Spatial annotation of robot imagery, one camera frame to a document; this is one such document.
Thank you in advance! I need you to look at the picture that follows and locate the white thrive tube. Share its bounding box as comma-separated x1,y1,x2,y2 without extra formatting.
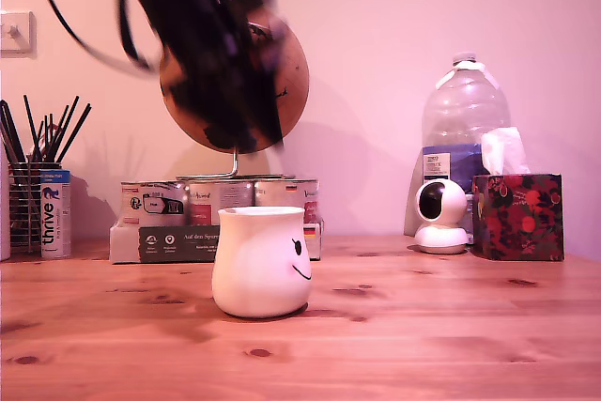
39,169,72,260

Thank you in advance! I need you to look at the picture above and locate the metal globe stand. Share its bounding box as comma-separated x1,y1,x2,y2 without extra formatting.
176,149,298,182

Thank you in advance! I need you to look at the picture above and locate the small white round camera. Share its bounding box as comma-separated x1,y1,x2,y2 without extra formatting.
412,177,471,254

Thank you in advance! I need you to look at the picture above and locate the pet food can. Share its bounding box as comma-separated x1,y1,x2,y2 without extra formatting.
254,177,321,226
187,179,255,226
119,180,189,228

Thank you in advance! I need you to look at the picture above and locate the large clear water bottle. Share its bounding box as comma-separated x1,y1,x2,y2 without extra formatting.
420,50,513,195

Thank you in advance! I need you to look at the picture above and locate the white tissue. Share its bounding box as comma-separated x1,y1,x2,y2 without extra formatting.
479,125,532,177

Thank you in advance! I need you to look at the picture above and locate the short black arm cable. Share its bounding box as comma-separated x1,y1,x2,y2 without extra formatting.
116,0,152,69

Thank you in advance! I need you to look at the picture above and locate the white smiley face mug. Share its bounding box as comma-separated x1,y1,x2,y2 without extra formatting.
211,206,314,319

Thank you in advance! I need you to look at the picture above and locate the orange globe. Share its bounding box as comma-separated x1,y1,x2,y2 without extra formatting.
158,8,311,154

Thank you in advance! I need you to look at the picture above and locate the metal wire basket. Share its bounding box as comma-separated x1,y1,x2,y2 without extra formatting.
7,161,64,254

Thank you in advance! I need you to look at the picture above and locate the white wall switch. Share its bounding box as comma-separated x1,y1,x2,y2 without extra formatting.
0,10,38,59

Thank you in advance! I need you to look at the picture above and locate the thick black stick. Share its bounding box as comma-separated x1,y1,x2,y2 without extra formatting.
0,99,26,163

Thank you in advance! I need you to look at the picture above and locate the floral tissue box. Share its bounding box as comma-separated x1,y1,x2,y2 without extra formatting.
470,172,565,262

